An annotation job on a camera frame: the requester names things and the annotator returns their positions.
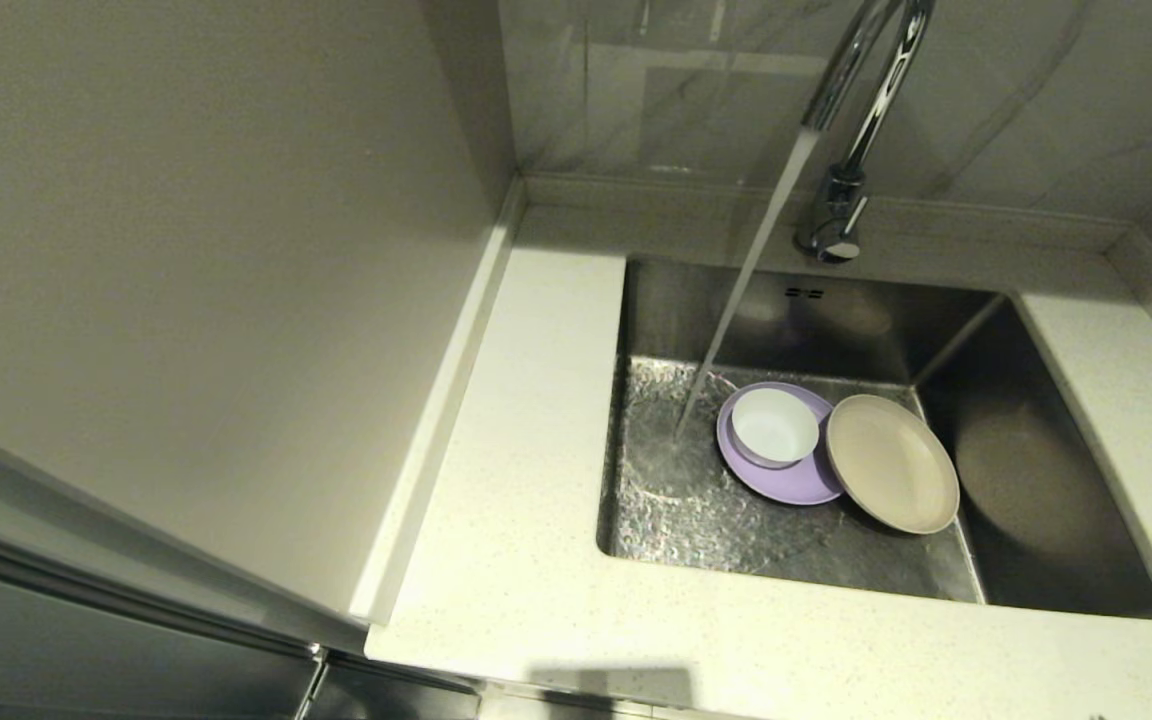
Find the white ceramic bowl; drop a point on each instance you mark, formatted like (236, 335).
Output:
(774, 425)

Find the purple round plate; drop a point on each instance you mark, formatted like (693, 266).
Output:
(786, 485)

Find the cream round plate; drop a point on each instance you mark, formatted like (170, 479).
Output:
(891, 462)

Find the stainless steel sink basin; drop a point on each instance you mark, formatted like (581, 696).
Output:
(696, 520)

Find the running water stream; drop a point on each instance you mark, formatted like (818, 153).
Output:
(751, 265)

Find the chrome gooseneck faucet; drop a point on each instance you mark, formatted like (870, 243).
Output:
(836, 215)

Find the tall grey cabinet panel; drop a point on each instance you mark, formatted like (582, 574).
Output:
(186, 250)

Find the glossy dark cabinet panel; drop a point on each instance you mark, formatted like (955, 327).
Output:
(86, 660)

